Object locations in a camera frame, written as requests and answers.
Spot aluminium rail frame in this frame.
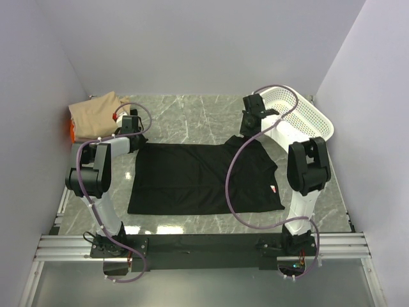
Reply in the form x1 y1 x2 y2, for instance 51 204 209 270
20 180 374 306

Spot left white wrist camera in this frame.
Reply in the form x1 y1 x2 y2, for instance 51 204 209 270
112 112 127 128

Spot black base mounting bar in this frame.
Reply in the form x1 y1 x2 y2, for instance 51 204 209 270
90 233 317 272

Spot black t-shirt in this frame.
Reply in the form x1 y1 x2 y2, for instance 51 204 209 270
127 136 284 216

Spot folded beige t-shirt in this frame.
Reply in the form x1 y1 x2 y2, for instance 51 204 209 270
68 91 130 141

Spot folded orange t-shirt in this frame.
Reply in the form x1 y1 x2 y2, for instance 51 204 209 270
70 120 75 143

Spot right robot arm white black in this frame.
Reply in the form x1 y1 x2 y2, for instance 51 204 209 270
240 86 334 256

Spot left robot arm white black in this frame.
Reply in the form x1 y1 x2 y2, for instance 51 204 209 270
65 115 147 257

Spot white perforated plastic basket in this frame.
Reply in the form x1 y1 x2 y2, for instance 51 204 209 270
259 86 334 141

